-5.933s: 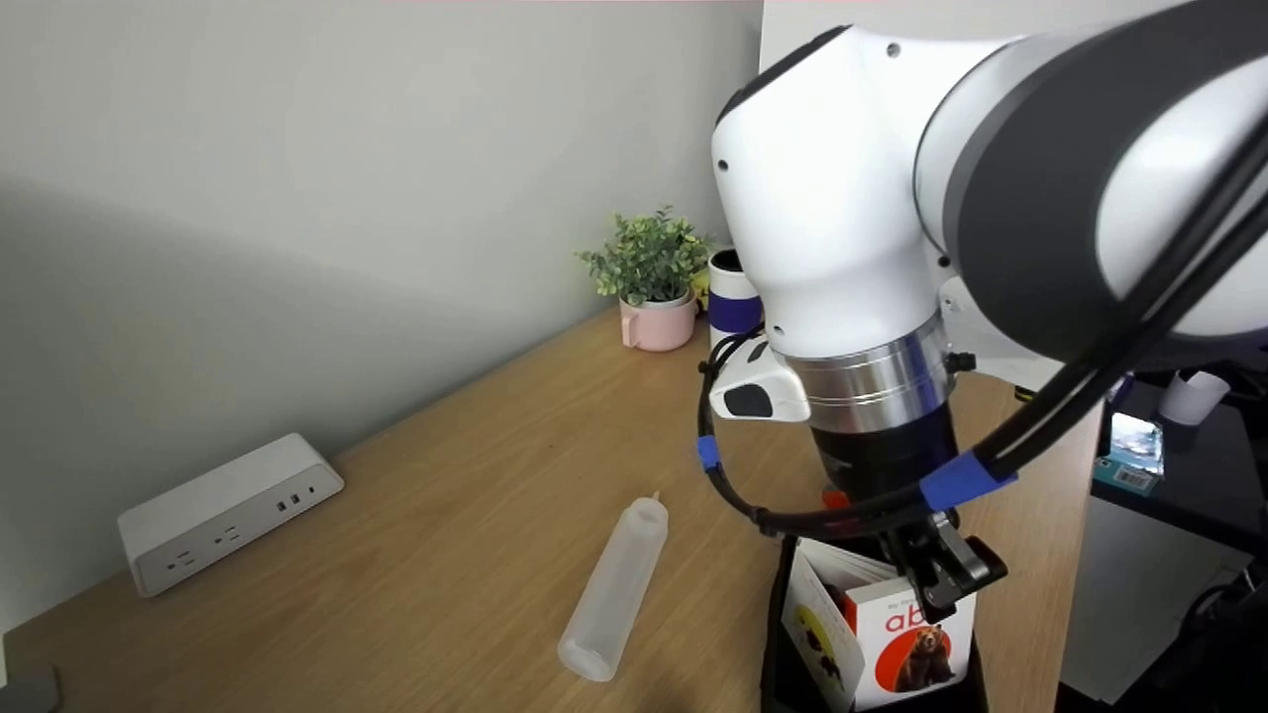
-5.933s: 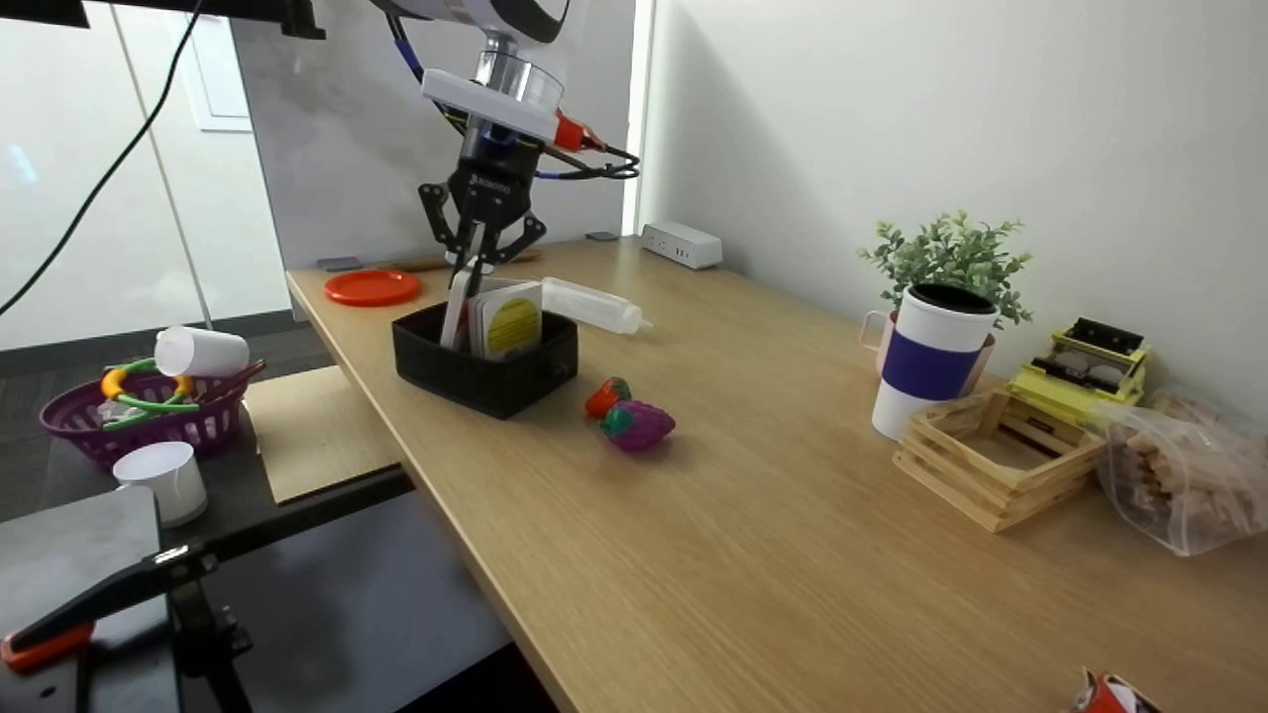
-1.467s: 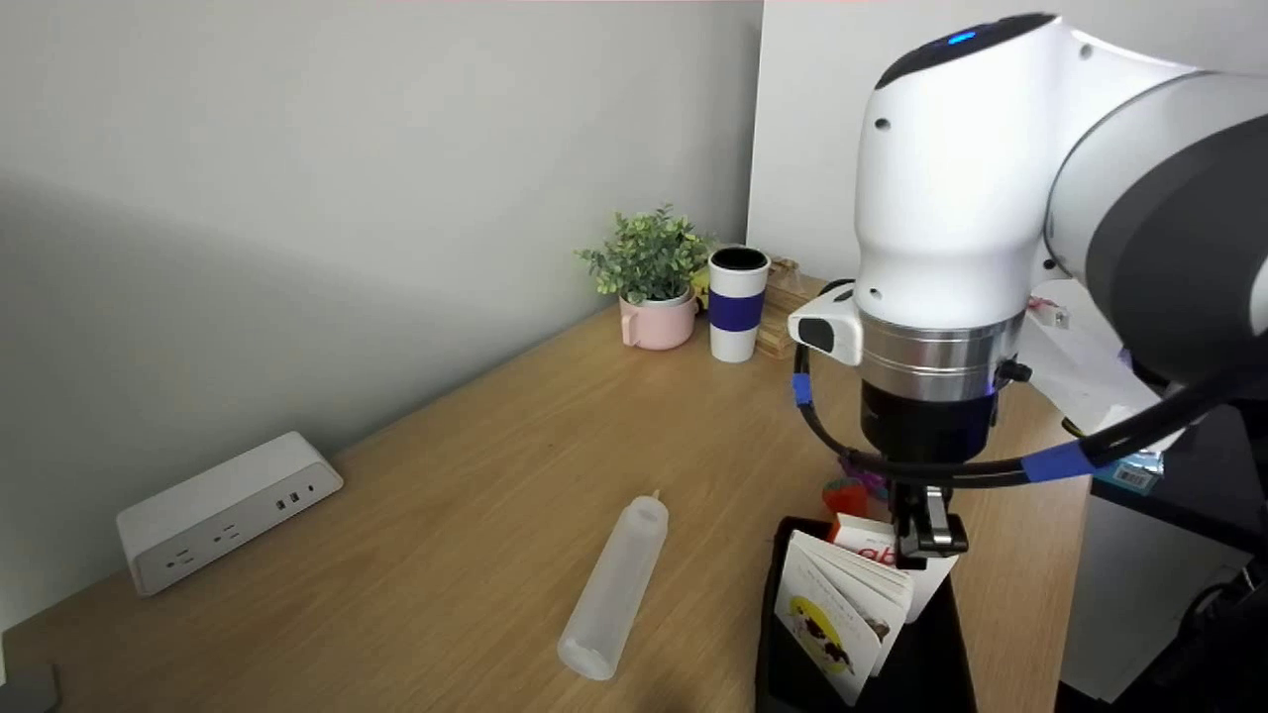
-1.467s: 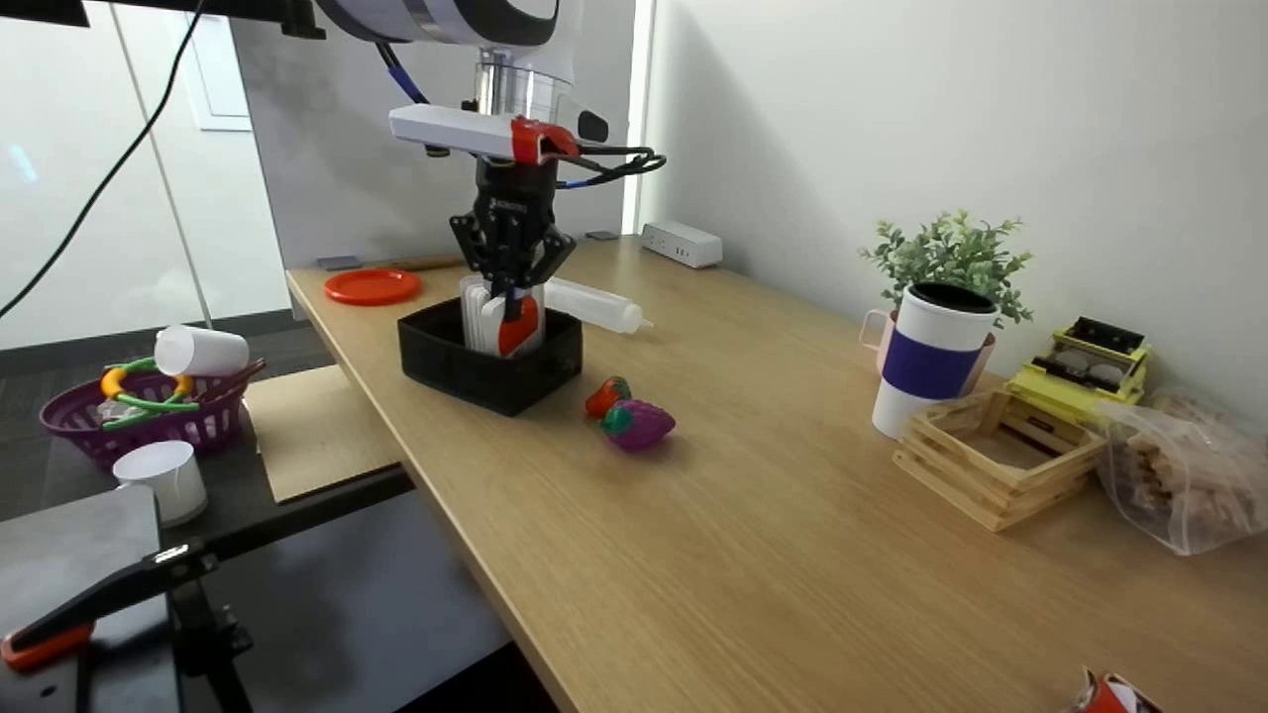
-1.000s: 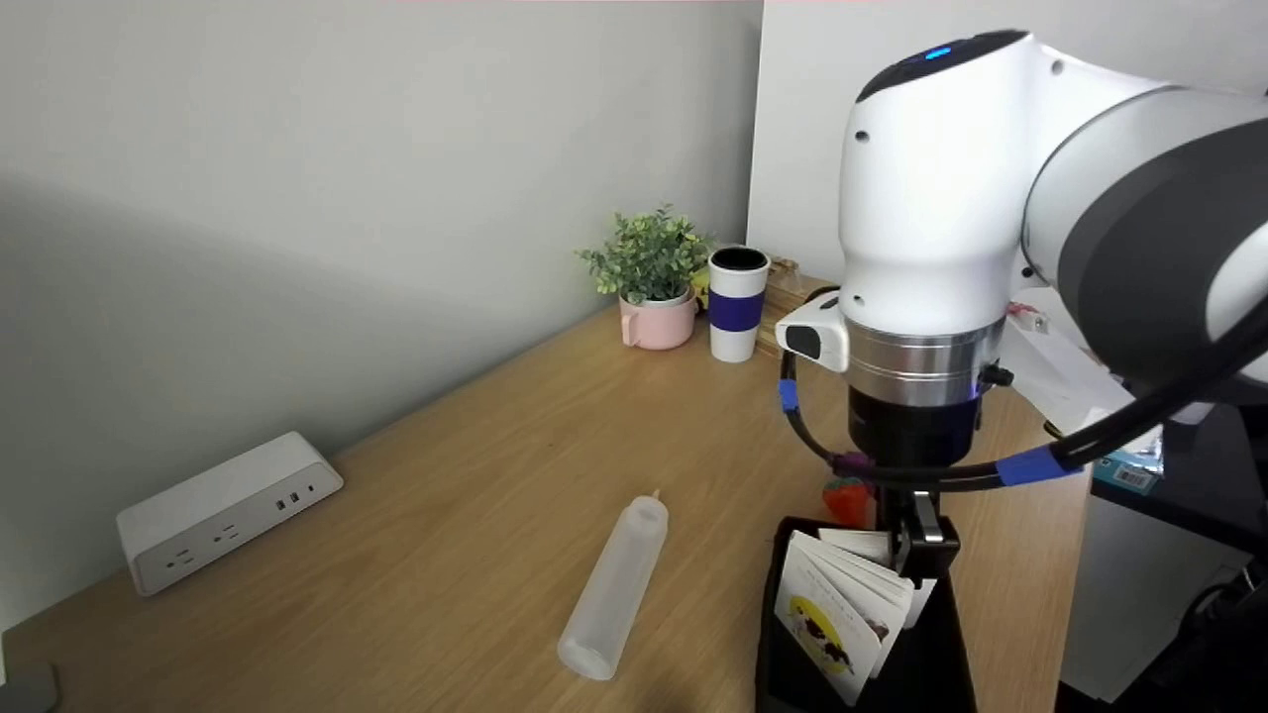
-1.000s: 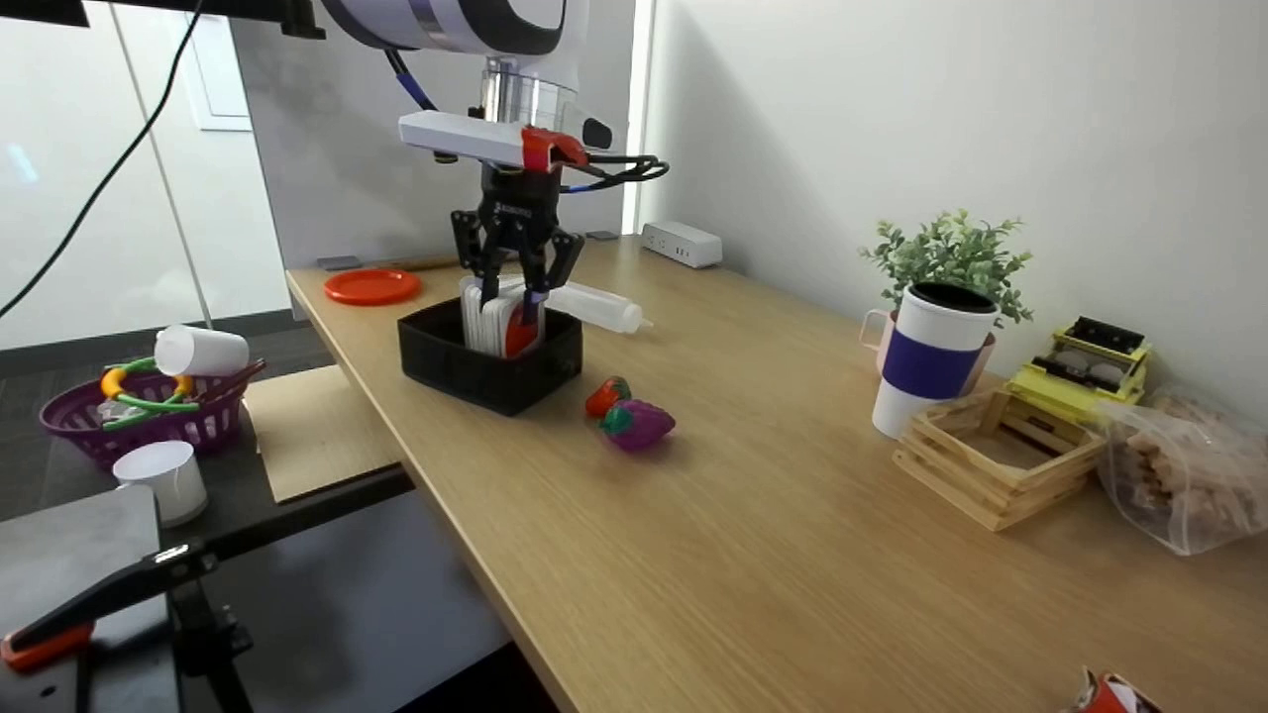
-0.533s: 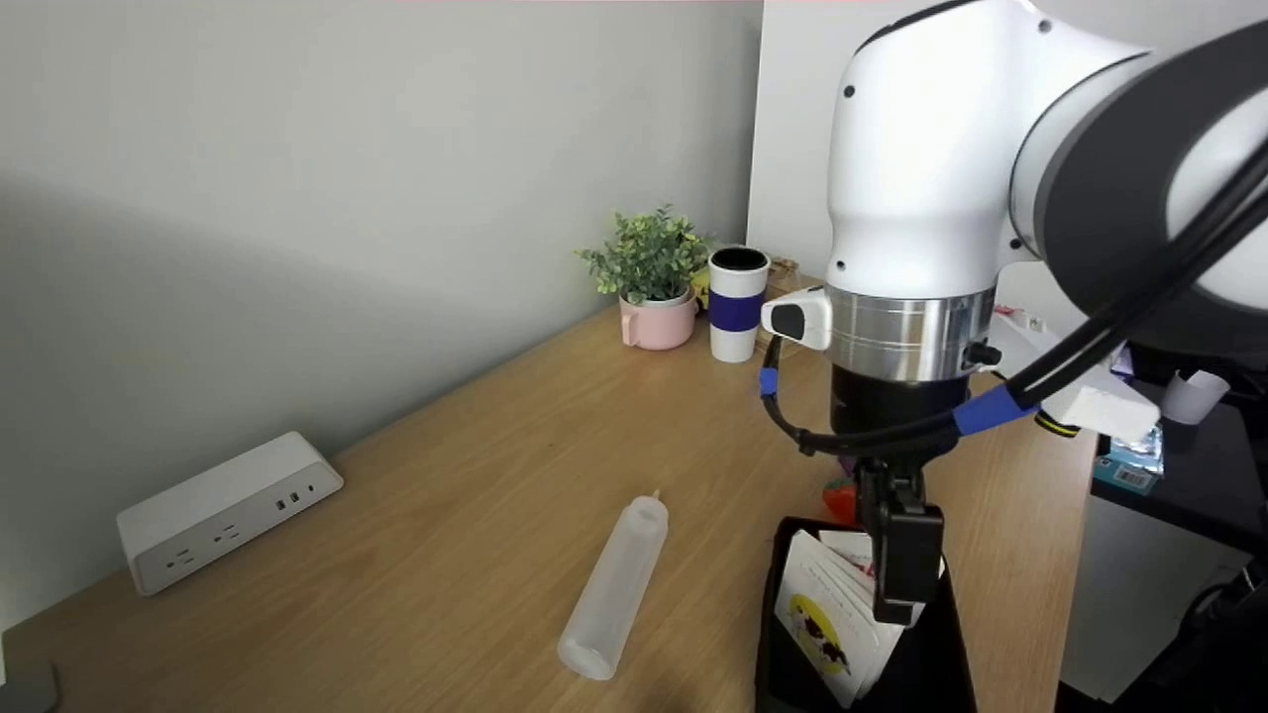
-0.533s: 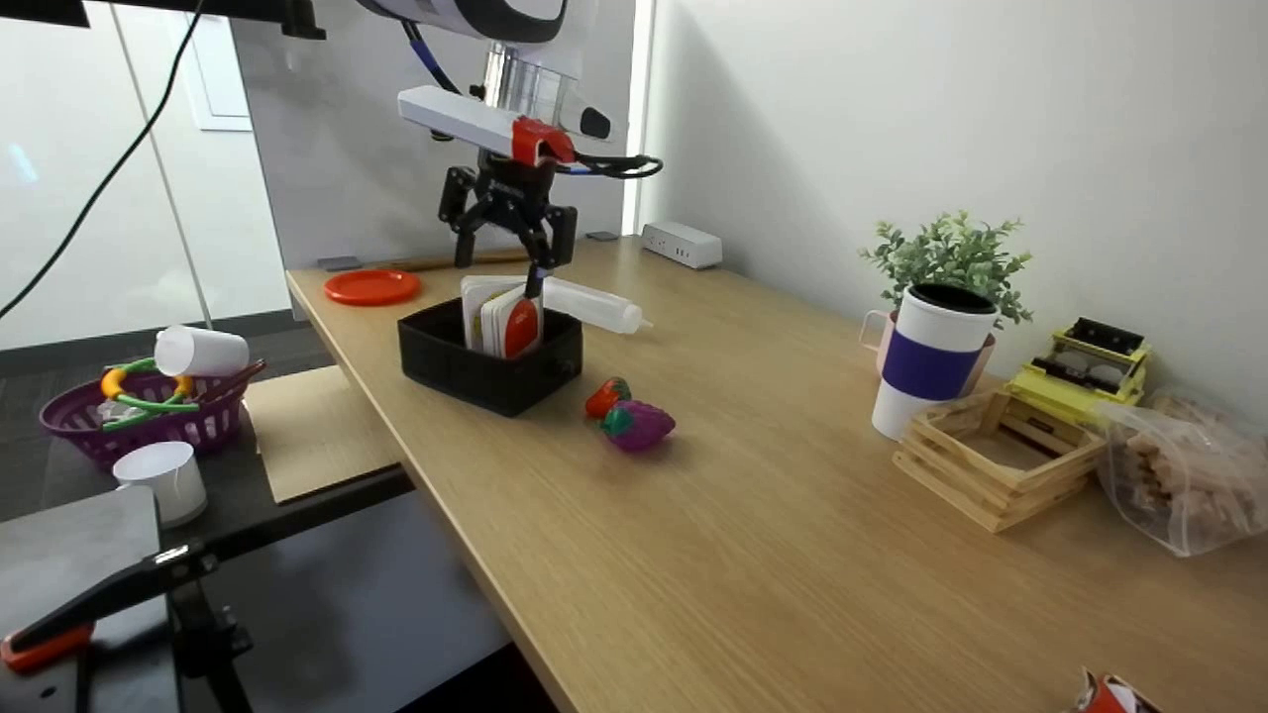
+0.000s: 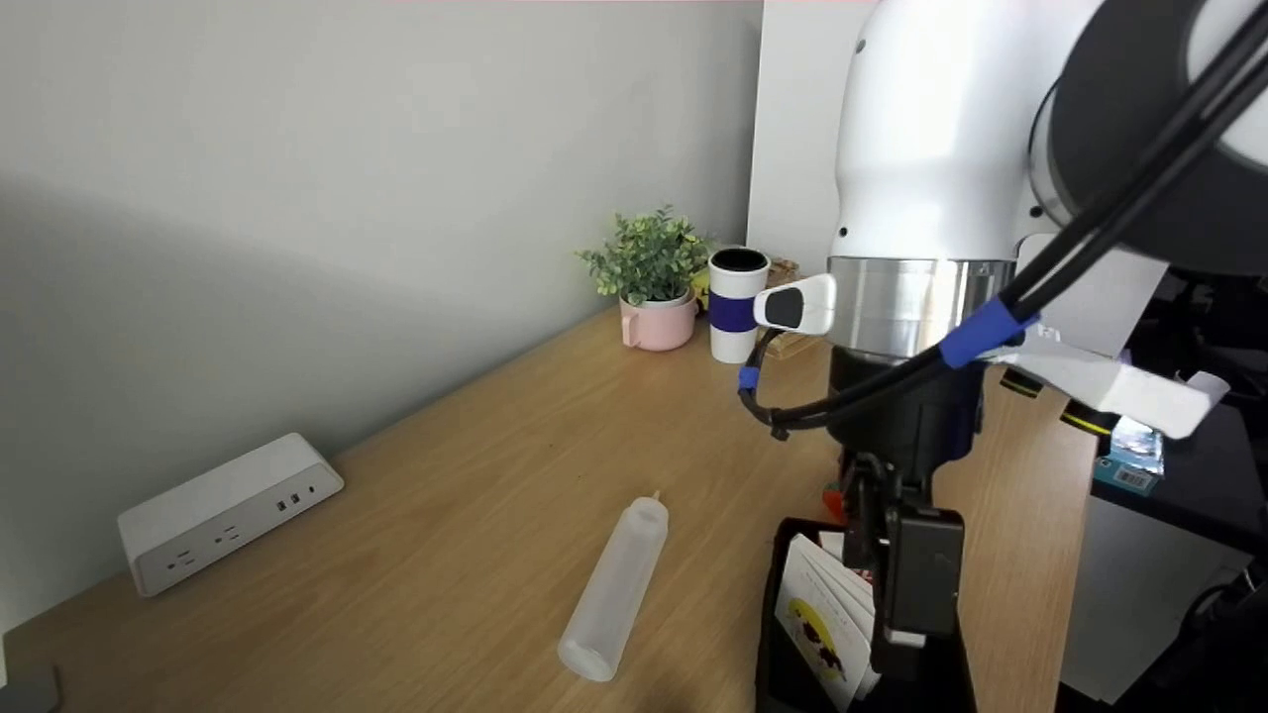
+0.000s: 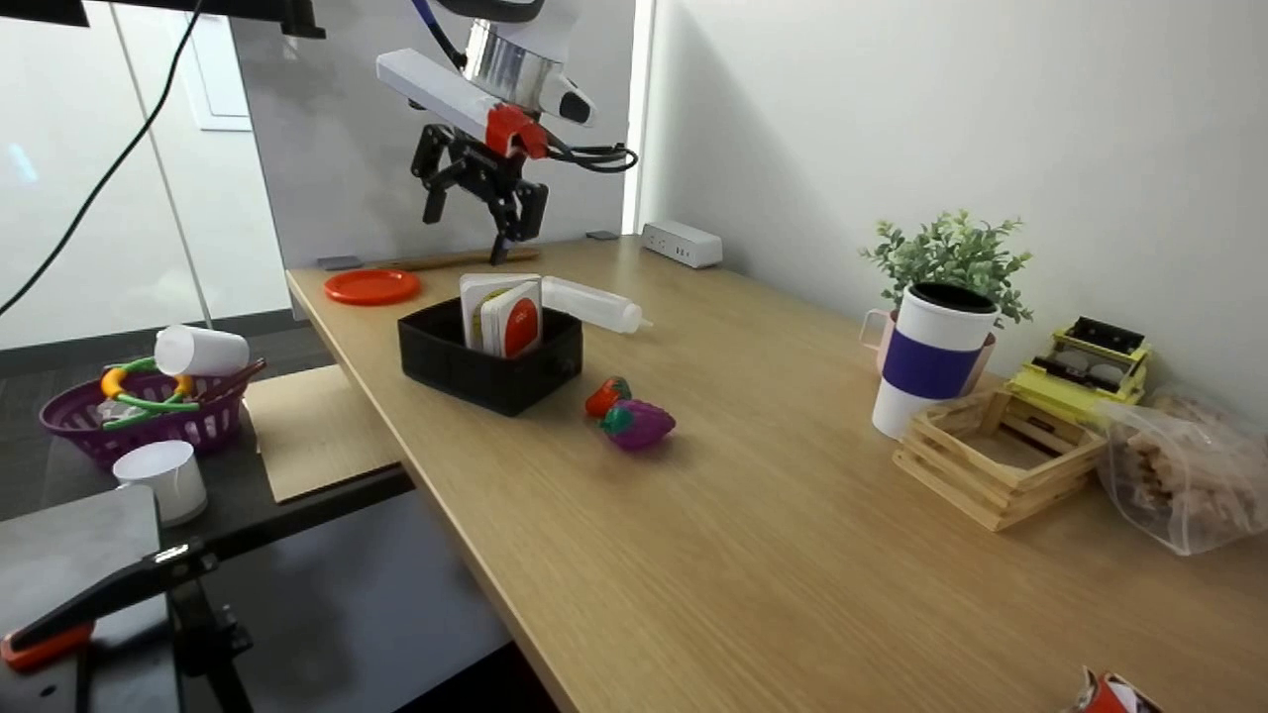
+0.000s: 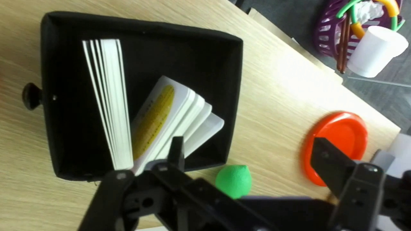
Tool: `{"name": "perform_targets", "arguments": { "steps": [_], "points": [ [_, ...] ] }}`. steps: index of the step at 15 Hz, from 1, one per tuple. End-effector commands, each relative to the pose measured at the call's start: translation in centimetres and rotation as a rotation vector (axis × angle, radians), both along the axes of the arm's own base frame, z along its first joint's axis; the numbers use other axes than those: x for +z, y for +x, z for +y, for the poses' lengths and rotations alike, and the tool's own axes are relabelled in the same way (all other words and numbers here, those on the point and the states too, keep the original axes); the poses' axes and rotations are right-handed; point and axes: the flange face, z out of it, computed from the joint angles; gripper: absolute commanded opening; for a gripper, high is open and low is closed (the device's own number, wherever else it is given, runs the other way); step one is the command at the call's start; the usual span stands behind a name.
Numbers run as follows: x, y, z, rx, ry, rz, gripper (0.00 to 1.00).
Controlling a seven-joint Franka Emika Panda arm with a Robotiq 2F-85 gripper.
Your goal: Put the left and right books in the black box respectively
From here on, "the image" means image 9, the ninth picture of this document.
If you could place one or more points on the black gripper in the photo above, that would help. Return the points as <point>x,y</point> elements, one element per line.
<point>911,410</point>

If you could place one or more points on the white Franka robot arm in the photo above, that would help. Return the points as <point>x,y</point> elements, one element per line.
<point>926,130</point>

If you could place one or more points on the black box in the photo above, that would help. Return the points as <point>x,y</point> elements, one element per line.
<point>945,686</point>

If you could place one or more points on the white power strip box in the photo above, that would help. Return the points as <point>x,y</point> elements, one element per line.
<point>224,511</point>

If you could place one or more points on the red toy strawberry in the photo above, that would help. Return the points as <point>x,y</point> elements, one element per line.
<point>833,503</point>

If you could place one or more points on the translucent squeeze bottle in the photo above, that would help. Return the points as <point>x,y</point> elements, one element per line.
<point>615,586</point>

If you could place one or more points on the white cup with blue sleeve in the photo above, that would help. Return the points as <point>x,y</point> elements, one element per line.
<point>732,310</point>

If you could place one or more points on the black side table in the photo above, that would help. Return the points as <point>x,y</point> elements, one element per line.
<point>1212,489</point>

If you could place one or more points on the green plant in pink pot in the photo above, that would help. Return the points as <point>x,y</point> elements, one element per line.
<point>648,272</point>

